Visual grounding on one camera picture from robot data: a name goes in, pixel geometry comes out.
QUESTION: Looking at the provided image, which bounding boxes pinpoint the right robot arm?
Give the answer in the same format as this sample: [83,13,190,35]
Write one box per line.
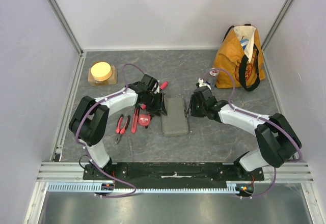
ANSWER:
[188,86,302,180]

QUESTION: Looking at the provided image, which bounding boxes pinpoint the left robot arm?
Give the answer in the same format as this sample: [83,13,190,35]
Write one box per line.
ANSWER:
[69,74,168,180]

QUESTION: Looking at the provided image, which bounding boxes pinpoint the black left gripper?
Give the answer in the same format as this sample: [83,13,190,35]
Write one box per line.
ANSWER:
[144,92,167,117]

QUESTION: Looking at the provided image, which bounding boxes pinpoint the pink utility knife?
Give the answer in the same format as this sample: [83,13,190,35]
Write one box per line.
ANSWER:
[131,105,140,133]

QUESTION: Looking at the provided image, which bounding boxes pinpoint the yellow round sponge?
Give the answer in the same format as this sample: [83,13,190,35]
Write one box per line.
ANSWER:
[91,62,112,82]

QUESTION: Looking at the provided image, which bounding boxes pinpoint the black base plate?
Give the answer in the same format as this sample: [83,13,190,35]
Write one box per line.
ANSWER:
[83,162,264,185]

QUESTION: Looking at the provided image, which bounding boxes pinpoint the grey cable duct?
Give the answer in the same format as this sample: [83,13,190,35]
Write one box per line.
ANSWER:
[47,182,241,193]

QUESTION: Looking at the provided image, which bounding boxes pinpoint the yellow tote bag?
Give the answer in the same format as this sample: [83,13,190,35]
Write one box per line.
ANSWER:
[212,24,265,92]

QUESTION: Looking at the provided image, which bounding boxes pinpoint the grey plastic tool case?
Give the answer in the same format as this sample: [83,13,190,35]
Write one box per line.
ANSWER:
[161,97,189,136]

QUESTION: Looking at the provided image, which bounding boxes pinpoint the energy drink can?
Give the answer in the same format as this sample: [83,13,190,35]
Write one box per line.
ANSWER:
[206,68,219,90]

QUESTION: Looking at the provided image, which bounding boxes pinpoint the pink handled screwdriver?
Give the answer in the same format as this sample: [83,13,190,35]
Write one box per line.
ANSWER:
[155,81,169,93]

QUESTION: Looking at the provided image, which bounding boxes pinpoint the pink tape measure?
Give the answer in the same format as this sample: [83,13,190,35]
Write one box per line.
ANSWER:
[138,114,152,129]

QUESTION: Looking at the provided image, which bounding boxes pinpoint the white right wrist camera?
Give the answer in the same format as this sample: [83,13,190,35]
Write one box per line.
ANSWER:
[196,78,211,90]

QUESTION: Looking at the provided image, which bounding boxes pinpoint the pink handled pliers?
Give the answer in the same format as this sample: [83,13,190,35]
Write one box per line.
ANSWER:
[115,114,131,144]

